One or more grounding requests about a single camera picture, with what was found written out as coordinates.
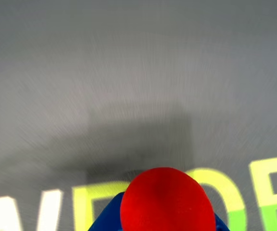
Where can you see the grey mat with lettering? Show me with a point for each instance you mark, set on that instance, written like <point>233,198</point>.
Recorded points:
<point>138,84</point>

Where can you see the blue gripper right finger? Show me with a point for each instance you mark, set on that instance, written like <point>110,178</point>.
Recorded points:
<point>221,223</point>

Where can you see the red ball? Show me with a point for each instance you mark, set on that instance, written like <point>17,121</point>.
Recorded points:
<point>165,202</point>

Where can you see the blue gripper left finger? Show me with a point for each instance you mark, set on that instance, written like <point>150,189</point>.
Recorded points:
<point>107,214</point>

